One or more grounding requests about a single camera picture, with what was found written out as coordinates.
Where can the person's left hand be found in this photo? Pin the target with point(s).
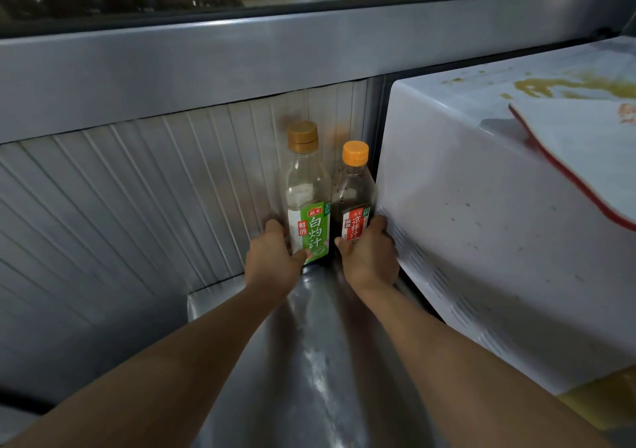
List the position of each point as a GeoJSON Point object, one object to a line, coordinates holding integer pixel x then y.
{"type": "Point", "coordinates": [271, 263]}

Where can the person's right hand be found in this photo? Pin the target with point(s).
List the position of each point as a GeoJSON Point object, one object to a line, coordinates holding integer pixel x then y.
{"type": "Point", "coordinates": [370, 263]}

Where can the person's left thumb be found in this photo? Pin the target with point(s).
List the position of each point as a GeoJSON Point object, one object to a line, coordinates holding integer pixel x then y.
{"type": "Point", "coordinates": [300, 258]}

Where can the person's right thumb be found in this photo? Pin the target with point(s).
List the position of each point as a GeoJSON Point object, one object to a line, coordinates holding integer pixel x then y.
{"type": "Point", "coordinates": [344, 246]}

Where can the red label dark sauce bottle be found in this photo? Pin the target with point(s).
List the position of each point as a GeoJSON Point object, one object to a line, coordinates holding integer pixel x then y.
{"type": "Point", "coordinates": [354, 199]}

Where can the green label sauce bottle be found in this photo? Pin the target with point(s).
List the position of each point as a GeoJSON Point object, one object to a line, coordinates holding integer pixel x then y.
{"type": "Point", "coordinates": [308, 199]}

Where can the person's left forearm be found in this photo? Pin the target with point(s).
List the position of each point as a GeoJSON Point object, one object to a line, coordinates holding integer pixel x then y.
{"type": "Point", "coordinates": [159, 363]}

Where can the person's right forearm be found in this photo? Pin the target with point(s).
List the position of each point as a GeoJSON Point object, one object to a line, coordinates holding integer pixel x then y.
{"type": "Point", "coordinates": [462, 368]}

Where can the white microwave oven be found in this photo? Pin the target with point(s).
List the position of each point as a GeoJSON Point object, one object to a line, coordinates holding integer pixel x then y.
{"type": "Point", "coordinates": [502, 224]}

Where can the white cloth with red edge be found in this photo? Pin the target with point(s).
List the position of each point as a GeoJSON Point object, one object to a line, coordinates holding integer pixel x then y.
{"type": "Point", "coordinates": [581, 152]}

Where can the stainless steel shelf rail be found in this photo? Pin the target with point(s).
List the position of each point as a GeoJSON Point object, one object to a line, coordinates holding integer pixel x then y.
{"type": "Point", "coordinates": [248, 65]}

